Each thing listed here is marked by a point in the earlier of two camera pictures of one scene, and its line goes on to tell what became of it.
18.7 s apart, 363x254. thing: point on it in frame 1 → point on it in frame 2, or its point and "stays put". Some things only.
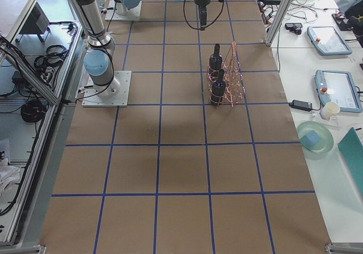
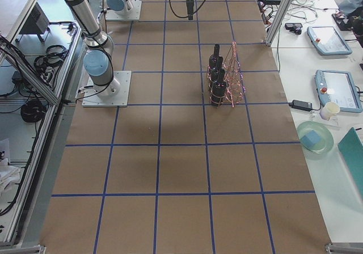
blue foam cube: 310,139 stays put
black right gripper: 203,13 → 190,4
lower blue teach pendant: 338,87 stays put
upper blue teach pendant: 328,41 stays put
